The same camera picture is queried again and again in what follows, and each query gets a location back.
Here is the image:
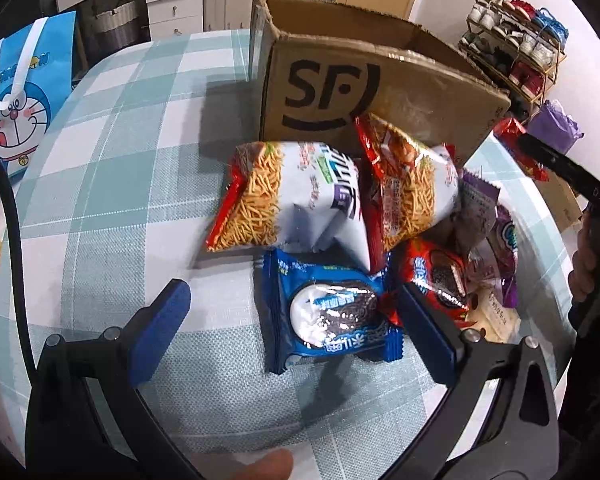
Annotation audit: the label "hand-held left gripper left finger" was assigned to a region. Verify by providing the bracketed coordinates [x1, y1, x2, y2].
[25, 277, 206, 480]

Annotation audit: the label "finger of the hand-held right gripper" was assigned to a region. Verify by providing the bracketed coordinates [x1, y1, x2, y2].
[517, 131, 600, 202]

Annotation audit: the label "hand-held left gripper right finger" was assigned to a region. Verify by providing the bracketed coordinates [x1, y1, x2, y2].
[370, 282, 561, 480]

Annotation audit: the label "red snack packet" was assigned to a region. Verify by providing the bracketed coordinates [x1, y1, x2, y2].
[492, 117, 551, 183]

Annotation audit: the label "cream cracker packet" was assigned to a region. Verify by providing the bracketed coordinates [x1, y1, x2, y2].
[465, 285, 517, 342]

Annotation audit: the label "blue cookie packet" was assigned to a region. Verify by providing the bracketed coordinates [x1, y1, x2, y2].
[261, 247, 403, 376]

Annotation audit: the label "brown cardboard box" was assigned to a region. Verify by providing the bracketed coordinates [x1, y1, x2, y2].
[250, 0, 512, 168]

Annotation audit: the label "white noodle snack bag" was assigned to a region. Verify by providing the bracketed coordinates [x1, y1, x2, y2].
[355, 112, 463, 271]
[205, 140, 372, 273]

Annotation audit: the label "person's right hand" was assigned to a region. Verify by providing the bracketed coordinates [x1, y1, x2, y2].
[568, 215, 600, 311]

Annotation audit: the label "person's left hand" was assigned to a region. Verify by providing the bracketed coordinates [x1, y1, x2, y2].
[220, 449, 295, 480]

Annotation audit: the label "purple gift bag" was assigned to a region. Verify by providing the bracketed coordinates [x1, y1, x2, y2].
[527, 100, 586, 157]

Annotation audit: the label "small cardboard box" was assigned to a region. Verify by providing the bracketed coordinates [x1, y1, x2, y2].
[539, 170, 584, 232]

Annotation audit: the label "red cookie packet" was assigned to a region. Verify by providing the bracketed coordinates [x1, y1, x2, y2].
[397, 237, 473, 328]

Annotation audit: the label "white purple snack packet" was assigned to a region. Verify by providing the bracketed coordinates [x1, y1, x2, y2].
[455, 170, 502, 253]

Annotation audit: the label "metal shoe rack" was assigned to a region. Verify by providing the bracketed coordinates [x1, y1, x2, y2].
[457, 0, 571, 116]

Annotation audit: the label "purple cookie packet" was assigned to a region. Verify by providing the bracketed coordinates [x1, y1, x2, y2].
[480, 205, 521, 311]

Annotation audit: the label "rows of shoes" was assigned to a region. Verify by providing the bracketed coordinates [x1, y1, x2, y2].
[460, 0, 570, 101]

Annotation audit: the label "blue cartoon gift bag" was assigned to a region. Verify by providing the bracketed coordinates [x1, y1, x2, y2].
[0, 10, 78, 188]

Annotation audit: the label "grey wicker basket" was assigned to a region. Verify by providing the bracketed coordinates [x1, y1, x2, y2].
[91, 0, 141, 52]

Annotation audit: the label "white drawer cabinet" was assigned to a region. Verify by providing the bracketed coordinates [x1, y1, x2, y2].
[55, 0, 204, 43]

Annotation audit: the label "black cable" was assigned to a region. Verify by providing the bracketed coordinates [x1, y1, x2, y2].
[0, 142, 32, 396]

